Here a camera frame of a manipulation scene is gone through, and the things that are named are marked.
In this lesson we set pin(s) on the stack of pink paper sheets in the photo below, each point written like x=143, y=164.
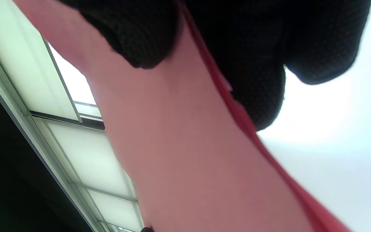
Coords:
x=179, y=145

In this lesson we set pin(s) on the person's right hand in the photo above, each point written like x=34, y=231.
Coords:
x=253, y=48

